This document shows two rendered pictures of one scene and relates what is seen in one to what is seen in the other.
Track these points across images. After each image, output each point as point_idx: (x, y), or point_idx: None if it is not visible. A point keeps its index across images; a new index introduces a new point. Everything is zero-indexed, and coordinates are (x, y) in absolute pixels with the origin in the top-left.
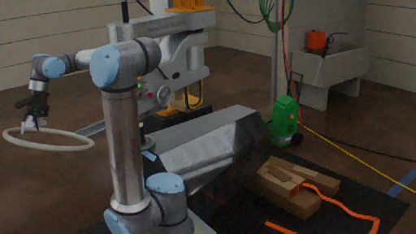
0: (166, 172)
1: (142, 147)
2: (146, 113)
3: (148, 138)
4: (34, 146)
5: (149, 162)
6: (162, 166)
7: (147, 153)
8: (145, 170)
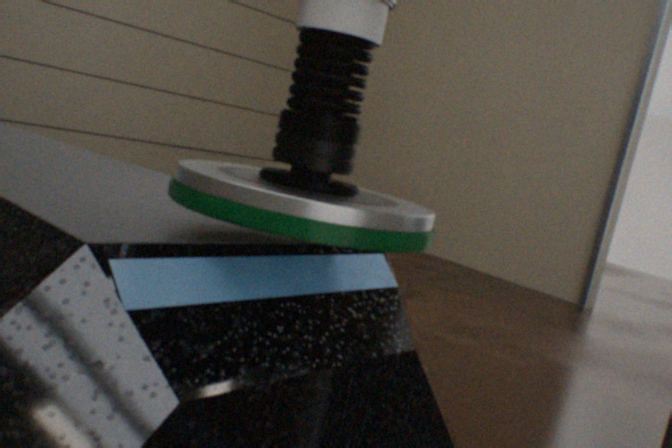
0: (411, 319)
1: (405, 201)
2: None
3: (258, 171)
4: None
5: (390, 306)
6: (403, 298)
7: (329, 271)
8: (394, 373)
